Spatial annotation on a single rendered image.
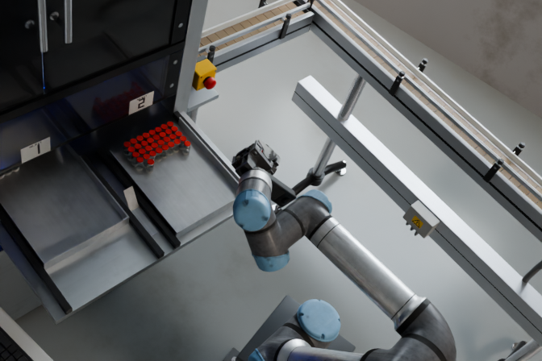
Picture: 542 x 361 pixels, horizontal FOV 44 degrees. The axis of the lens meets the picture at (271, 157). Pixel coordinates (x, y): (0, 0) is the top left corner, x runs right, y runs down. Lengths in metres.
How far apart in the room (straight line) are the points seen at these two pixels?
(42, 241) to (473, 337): 1.97
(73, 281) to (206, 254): 1.17
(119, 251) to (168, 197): 0.23
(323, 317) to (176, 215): 0.53
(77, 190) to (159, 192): 0.23
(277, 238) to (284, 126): 2.06
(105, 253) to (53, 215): 0.18
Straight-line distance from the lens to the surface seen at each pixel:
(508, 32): 4.06
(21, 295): 2.55
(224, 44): 2.40
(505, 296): 2.71
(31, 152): 1.91
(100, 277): 1.86
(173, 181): 2.04
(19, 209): 1.98
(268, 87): 3.62
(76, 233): 1.93
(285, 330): 1.73
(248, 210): 1.36
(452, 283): 3.26
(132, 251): 1.90
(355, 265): 1.46
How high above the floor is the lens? 2.53
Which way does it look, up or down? 50 degrees down
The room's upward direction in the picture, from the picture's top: 20 degrees clockwise
